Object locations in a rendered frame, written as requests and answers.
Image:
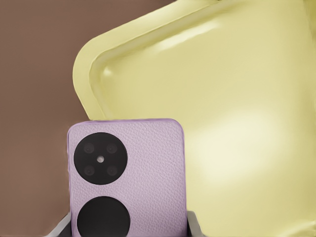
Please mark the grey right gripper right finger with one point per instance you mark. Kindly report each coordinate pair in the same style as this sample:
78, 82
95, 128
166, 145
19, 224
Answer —
195, 224

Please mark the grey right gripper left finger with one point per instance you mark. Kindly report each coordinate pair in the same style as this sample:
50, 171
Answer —
63, 227

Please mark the lilac leather-backed smartphone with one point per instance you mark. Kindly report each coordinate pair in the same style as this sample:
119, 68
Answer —
150, 172

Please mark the pale yellow tray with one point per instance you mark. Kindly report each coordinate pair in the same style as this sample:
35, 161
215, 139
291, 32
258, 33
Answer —
209, 98

